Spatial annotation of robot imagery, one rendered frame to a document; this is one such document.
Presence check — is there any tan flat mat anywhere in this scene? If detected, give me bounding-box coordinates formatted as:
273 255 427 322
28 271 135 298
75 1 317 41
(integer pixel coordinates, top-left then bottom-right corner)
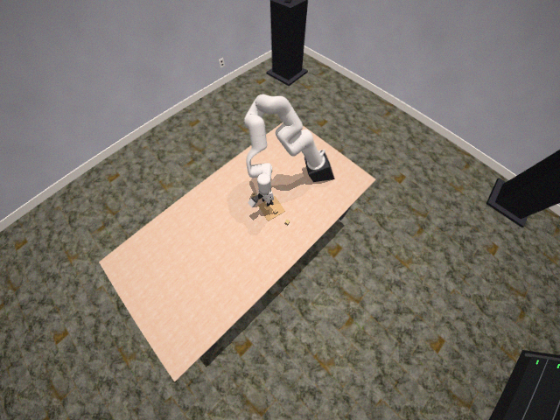
258 196 285 221

